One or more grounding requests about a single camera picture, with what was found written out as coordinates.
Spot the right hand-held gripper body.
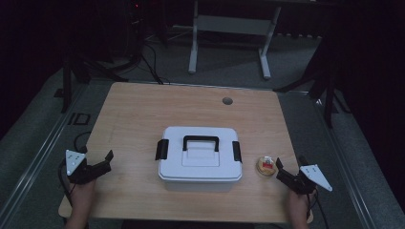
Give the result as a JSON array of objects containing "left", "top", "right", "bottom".
[{"left": 290, "top": 156, "right": 334, "bottom": 196}]

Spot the black square floor frame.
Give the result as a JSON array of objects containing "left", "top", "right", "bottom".
[{"left": 68, "top": 112, "right": 92, "bottom": 126}]

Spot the person's left hand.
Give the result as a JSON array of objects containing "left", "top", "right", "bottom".
[{"left": 67, "top": 178, "right": 96, "bottom": 208}]

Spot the white metal desk frame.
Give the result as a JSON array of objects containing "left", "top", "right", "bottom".
[{"left": 187, "top": 0, "right": 283, "bottom": 81}]

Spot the metal floor rail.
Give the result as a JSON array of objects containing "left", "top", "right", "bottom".
[
  {"left": 0, "top": 83, "right": 88, "bottom": 221},
  {"left": 313, "top": 94, "right": 377, "bottom": 229}
]

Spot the round yellow snack red label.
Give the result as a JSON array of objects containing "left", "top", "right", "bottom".
[{"left": 255, "top": 155, "right": 278, "bottom": 178}]

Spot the person's right hand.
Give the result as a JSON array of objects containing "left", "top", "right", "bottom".
[{"left": 288, "top": 189, "right": 317, "bottom": 218}]

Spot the left hand-held gripper cable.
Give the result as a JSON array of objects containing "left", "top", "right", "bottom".
[{"left": 57, "top": 131, "right": 93, "bottom": 198}]

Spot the black floor cable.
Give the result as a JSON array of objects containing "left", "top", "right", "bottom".
[{"left": 139, "top": 43, "right": 172, "bottom": 86}]

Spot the white box lid black handle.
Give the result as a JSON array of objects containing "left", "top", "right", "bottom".
[{"left": 155, "top": 126, "right": 244, "bottom": 183}]

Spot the hand-held gripper cable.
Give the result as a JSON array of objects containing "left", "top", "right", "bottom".
[
  {"left": 306, "top": 190, "right": 330, "bottom": 229},
  {"left": 57, "top": 131, "right": 93, "bottom": 198}
]

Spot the white plastic storage box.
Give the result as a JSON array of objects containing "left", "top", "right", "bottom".
[{"left": 162, "top": 177, "right": 237, "bottom": 193}]

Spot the right hand-held gripper cable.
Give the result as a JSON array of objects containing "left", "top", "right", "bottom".
[{"left": 306, "top": 190, "right": 330, "bottom": 229}]

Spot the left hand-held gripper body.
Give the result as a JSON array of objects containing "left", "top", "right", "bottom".
[{"left": 65, "top": 149, "right": 97, "bottom": 185}]

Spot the black stand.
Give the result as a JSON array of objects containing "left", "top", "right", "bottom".
[
  {"left": 272, "top": 47, "right": 352, "bottom": 129},
  {"left": 61, "top": 47, "right": 129, "bottom": 115}
]

